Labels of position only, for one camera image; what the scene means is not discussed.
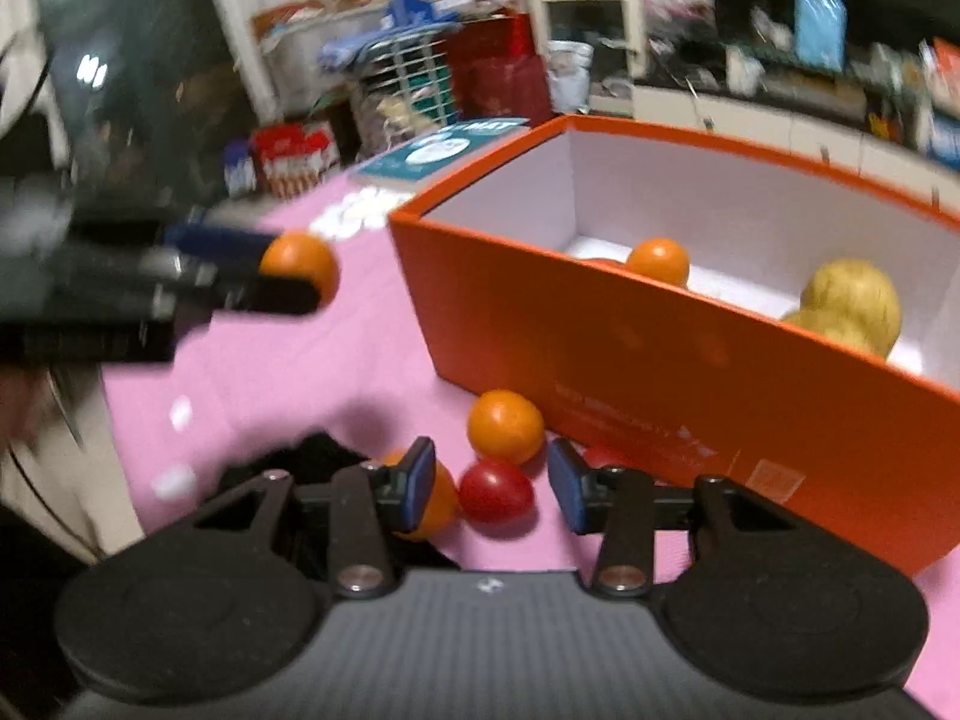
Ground white television stand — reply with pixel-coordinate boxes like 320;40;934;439
634;45;960;188

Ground wire rack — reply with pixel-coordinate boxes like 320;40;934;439
352;37;462;151

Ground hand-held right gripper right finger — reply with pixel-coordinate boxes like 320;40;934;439
547;439;788;599

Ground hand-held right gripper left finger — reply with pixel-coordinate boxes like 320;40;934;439
191;435;440;601

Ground pink floral tablecloth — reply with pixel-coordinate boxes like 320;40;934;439
101;172;960;720

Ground beige cloth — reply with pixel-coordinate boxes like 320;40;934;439
7;367;147;563

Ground teal book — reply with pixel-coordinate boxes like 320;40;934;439
356;118;530;192

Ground black cloth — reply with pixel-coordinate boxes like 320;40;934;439
217;431;458;571

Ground white plastic bag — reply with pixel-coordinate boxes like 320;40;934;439
546;40;595;113

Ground trolley with black handle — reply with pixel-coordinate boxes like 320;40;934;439
251;0;398;113

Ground purple packet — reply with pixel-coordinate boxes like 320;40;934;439
223;141;260;197

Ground potato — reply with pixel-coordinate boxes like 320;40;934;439
784;307;897;359
801;259;902;350

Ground orange cardboard box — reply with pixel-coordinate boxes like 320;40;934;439
388;114;960;578

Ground blue bag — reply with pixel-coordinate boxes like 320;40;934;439
382;0;458;31

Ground small orange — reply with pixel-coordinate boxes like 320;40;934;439
626;238;691;287
259;232;340;308
382;450;460;541
467;390;546;464

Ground person's left forearm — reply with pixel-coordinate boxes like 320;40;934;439
0;371;50;458

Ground light blue box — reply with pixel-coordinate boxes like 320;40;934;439
795;0;847;72

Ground red paper bag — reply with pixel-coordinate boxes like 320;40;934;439
454;56;556;128
450;13;537;65

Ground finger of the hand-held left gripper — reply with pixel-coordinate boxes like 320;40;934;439
154;277;322;323
71;221;280;287

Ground folded blue cloth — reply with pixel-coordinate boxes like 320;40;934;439
319;30;460;68

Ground red and white carton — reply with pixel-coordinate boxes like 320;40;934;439
251;122;342;200

